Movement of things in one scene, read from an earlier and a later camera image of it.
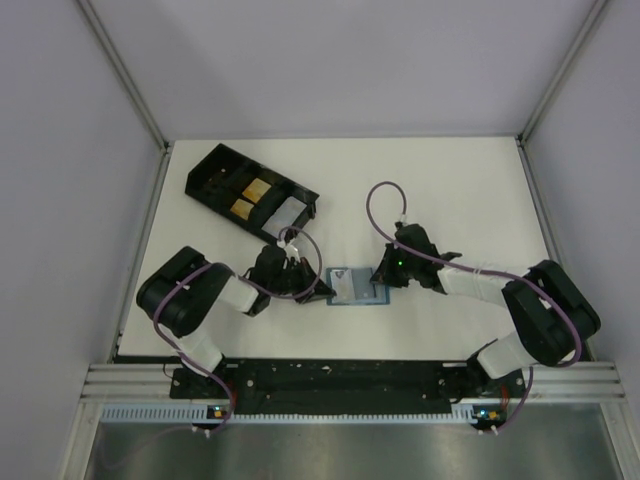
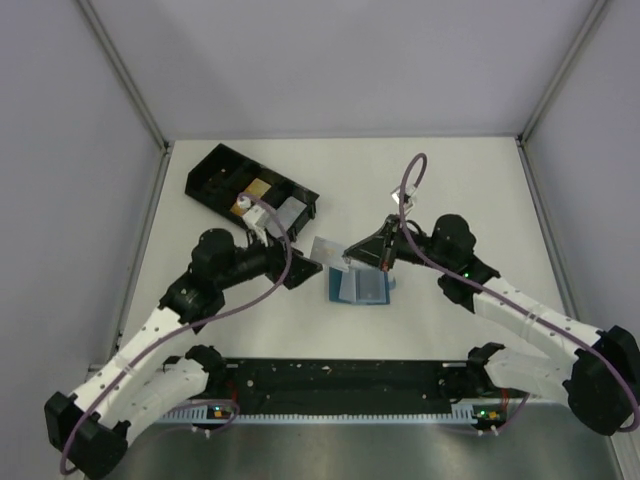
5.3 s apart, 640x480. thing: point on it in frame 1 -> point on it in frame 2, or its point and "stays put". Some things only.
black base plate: (349, 383) stays put
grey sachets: (343, 284) -> (328, 252)
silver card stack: (284, 216) stays put
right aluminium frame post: (561, 71) stays put
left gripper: (298, 278) -> (282, 265)
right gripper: (391, 270) -> (391, 241)
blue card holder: (353, 286) stays put
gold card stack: (256, 190) stays put
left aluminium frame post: (122, 72) stays put
